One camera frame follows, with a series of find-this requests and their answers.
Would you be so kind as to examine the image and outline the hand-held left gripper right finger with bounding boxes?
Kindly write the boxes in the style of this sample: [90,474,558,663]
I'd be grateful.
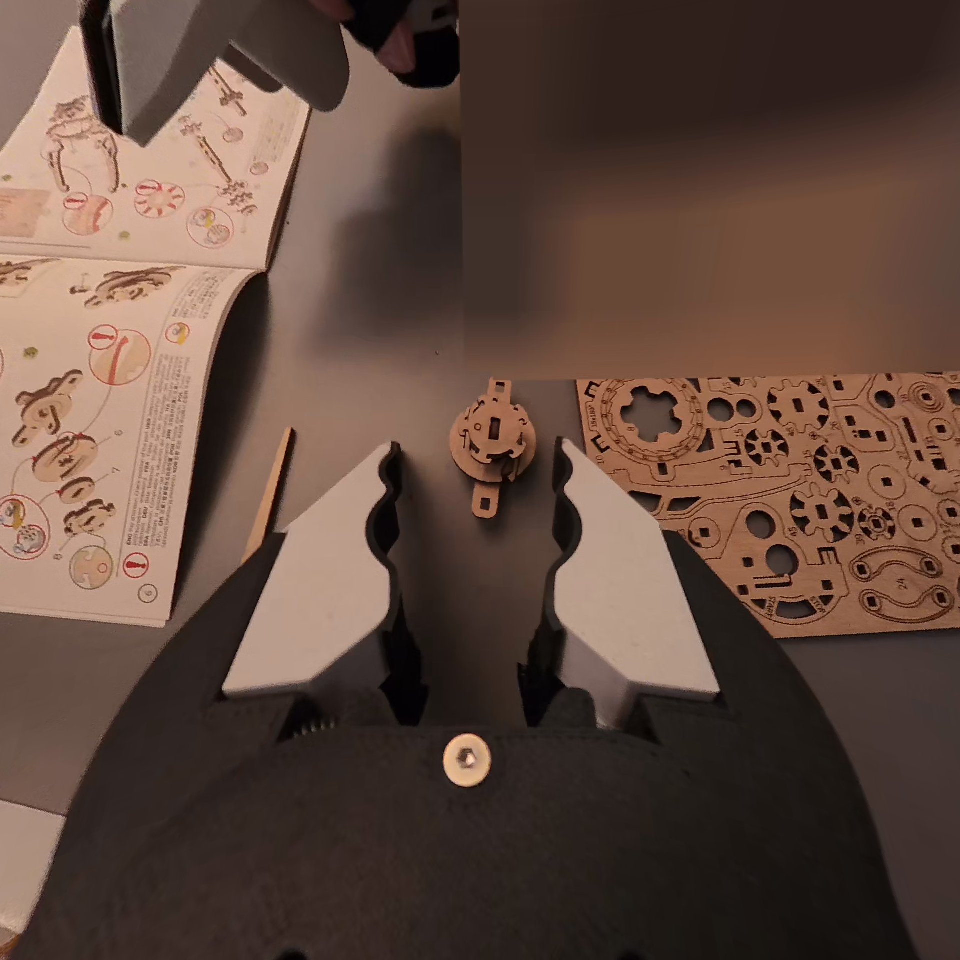
[519,437,723,731]

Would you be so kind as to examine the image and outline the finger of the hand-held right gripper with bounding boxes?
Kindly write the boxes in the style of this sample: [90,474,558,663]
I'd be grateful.
[78,0,226,149]
[225,0,352,115]

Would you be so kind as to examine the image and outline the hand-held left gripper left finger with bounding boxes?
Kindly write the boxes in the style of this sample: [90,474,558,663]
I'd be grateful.
[222,441,430,725]

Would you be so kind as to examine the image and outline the thin wooden stick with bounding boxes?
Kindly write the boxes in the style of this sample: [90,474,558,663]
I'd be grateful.
[241,427,295,564]

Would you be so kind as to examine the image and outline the laser-cut wooden parts sheet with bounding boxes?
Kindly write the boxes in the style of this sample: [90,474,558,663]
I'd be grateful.
[576,371,960,640]

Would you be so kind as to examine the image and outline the round wooden model assembly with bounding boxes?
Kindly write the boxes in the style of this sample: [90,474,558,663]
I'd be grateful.
[448,377,539,524]

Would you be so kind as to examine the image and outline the person's right hand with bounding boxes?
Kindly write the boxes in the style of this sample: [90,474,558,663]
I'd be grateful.
[377,16,417,74]

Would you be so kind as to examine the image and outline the illustrated instruction booklet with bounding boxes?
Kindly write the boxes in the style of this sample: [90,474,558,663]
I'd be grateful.
[0,22,312,630]

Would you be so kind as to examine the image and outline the white cardboard box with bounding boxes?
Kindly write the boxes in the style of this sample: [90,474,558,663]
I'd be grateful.
[0,798,67,939]

